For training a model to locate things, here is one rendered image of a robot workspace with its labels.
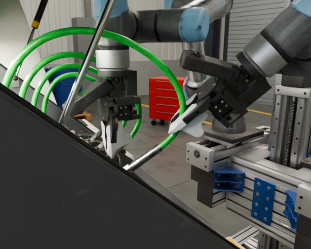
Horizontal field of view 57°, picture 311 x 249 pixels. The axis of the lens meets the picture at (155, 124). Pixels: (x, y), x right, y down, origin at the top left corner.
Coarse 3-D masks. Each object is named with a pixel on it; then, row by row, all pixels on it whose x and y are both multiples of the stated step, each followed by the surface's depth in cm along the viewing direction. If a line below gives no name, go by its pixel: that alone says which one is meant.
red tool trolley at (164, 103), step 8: (152, 80) 501; (160, 80) 494; (168, 80) 487; (184, 80) 475; (152, 88) 505; (160, 88) 497; (168, 88) 490; (152, 96) 509; (160, 96) 500; (168, 96) 494; (176, 96) 487; (152, 104) 512; (160, 104) 503; (168, 104) 497; (176, 104) 491; (152, 112) 516; (160, 112) 507; (168, 112) 501; (160, 120) 556; (168, 120) 505
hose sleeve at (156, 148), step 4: (156, 144) 62; (152, 148) 61; (156, 148) 61; (160, 148) 61; (148, 152) 61; (152, 152) 61; (156, 152) 61; (140, 156) 62; (144, 156) 61; (148, 156) 61; (152, 156) 61; (136, 160) 61; (140, 160) 61; (144, 160) 61; (148, 160) 61; (132, 164) 61; (136, 164) 61; (140, 164) 61; (132, 168) 61; (136, 168) 62
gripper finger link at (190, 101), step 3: (195, 93) 61; (192, 96) 61; (195, 96) 60; (189, 99) 61; (192, 99) 60; (195, 99) 60; (186, 102) 62; (189, 102) 60; (192, 102) 59; (195, 102) 59; (186, 105) 60; (189, 105) 60; (177, 111) 62; (177, 114) 61; (174, 117) 62; (177, 117) 62; (171, 120) 62; (174, 120) 62
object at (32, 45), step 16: (48, 32) 53; (64, 32) 53; (80, 32) 53; (112, 32) 54; (32, 48) 53; (144, 48) 55; (16, 64) 53; (160, 64) 56; (176, 80) 58; (160, 144) 61
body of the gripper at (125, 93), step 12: (108, 72) 62; (120, 72) 63; (132, 72) 66; (120, 84) 66; (132, 84) 67; (108, 96) 65; (120, 96) 66; (132, 96) 67; (108, 108) 63; (120, 108) 66; (132, 108) 66; (108, 120) 65; (120, 120) 67
